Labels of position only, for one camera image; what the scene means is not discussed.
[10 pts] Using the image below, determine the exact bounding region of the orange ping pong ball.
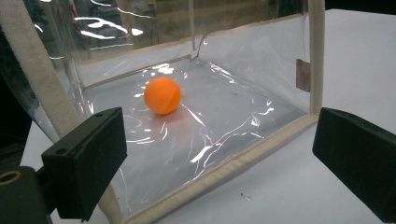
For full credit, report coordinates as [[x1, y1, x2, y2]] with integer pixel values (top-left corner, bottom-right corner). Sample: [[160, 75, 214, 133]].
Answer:
[[143, 77, 182, 116]]

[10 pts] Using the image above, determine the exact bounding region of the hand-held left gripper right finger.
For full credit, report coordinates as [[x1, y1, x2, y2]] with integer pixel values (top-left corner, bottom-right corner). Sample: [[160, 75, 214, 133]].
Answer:
[[312, 107, 396, 224]]

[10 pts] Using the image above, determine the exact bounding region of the clear plastic bag beige trim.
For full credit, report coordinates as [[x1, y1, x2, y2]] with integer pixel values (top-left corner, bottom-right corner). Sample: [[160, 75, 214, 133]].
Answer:
[[0, 0, 327, 224]]

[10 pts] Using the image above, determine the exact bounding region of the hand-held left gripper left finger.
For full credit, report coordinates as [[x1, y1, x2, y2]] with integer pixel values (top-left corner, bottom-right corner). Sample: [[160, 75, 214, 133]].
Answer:
[[40, 106, 128, 222]]

